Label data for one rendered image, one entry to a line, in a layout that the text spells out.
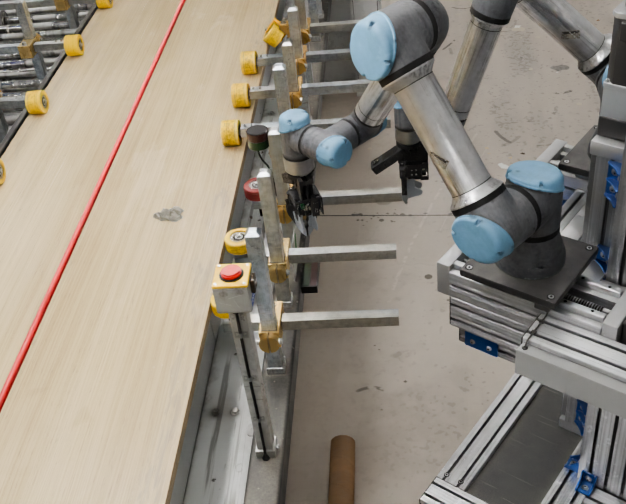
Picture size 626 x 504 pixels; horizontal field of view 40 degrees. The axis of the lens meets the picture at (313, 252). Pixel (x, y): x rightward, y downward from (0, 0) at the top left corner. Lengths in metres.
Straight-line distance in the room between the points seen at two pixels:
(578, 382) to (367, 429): 1.25
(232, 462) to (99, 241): 0.72
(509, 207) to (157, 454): 0.85
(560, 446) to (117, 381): 1.32
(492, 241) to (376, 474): 1.32
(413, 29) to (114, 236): 1.10
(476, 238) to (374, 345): 1.58
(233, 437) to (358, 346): 1.16
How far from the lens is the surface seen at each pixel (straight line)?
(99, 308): 2.16
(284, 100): 2.55
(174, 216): 2.40
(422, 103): 1.66
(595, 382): 1.79
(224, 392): 2.26
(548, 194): 1.77
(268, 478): 1.95
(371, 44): 1.65
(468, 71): 2.11
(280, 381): 2.14
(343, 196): 2.46
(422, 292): 3.43
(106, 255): 2.33
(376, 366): 3.13
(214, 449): 2.14
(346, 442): 2.80
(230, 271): 1.63
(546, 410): 2.72
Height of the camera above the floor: 2.23
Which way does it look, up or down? 37 degrees down
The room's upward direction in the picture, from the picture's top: 7 degrees counter-clockwise
